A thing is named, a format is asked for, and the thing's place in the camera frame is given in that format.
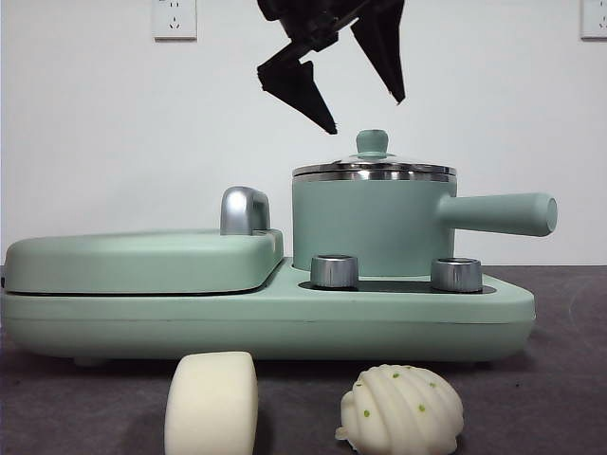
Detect glass pot lid green knob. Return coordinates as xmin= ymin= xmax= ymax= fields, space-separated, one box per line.
xmin=291 ymin=129 xmax=457 ymax=179

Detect pleated white bun green specks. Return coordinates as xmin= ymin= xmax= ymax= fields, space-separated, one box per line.
xmin=334 ymin=363 xmax=465 ymax=455

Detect silver control knob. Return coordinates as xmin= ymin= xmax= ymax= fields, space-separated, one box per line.
xmin=309 ymin=254 xmax=360 ymax=289
xmin=430 ymin=257 xmax=484 ymax=292

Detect green griddle cover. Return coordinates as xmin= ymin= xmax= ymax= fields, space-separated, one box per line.
xmin=3 ymin=228 xmax=285 ymax=297

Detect green breakfast machine base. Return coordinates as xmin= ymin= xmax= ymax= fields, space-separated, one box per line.
xmin=0 ymin=264 xmax=537 ymax=369

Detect silver griddle cover handle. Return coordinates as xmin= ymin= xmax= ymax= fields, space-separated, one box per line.
xmin=219 ymin=186 xmax=272 ymax=237

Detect white wall socket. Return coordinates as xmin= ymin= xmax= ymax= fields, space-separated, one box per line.
xmin=579 ymin=0 xmax=607 ymax=40
xmin=152 ymin=0 xmax=198 ymax=41

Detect green pot with side handle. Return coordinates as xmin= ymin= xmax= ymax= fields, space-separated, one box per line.
xmin=290 ymin=171 xmax=560 ymax=280

